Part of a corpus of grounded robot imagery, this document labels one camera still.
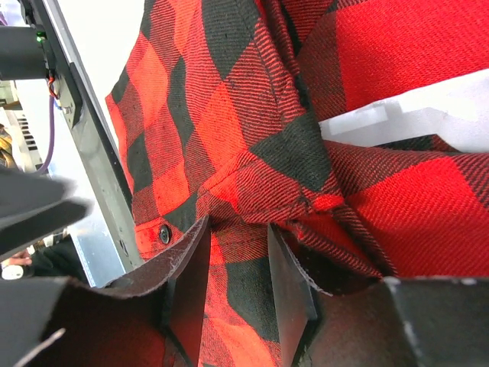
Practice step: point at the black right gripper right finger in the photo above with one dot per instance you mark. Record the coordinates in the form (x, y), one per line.
(326, 317)

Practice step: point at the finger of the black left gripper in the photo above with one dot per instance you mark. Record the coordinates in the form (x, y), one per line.
(33, 207)

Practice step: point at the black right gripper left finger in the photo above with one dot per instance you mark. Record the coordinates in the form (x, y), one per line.
(151, 316)

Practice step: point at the red black plaid shirt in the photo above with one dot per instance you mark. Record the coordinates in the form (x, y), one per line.
(217, 114)

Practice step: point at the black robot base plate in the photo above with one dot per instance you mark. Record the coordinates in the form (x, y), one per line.
(105, 238)

